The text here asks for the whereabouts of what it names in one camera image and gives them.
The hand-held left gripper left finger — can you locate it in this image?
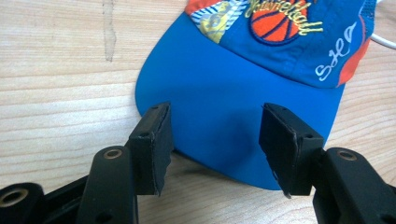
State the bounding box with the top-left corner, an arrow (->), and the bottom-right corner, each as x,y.
124,101 -> 175,197

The white cable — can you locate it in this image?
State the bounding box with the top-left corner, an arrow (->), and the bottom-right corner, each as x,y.
369,33 -> 396,50

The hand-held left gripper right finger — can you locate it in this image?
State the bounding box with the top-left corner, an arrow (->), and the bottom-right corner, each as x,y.
258,103 -> 326,200

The blue baseball cap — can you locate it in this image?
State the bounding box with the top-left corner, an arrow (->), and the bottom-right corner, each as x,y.
134,0 -> 377,191

